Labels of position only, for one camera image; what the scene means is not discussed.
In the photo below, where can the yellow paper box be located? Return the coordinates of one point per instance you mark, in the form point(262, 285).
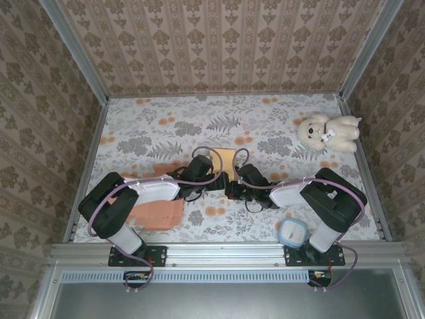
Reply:
point(225, 161)

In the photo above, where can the pink paper box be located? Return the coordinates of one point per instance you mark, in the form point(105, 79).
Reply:
point(156, 216)

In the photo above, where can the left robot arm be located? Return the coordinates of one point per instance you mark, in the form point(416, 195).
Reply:
point(106, 212)

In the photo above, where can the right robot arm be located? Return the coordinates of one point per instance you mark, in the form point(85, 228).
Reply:
point(335, 202)

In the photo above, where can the floral patterned tablecloth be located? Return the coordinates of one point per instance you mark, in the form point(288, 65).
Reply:
point(216, 113)

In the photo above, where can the white square blue-rimmed container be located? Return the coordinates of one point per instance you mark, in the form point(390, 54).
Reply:
point(292, 232)

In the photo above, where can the cream plush dog toy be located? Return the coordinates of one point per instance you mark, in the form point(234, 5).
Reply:
point(335, 133)

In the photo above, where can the small controller board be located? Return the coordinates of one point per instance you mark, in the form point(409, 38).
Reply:
point(136, 277)
point(320, 276)

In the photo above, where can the grey metal panel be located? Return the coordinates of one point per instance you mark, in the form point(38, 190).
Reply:
point(216, 302)

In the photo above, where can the aluminium table edge rail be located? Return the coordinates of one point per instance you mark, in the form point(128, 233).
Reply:
point(225, 254)

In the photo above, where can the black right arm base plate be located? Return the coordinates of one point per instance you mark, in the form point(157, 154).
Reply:
point(293, 257)

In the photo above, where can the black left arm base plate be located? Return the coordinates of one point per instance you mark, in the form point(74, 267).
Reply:
point(157, 256)

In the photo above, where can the aluminium side rail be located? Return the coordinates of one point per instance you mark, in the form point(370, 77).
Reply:
point(84, 172)
point(365, 166)

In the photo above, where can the aluminium frame post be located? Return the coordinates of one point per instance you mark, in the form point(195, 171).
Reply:
point(368, 50)
point(76, 50)

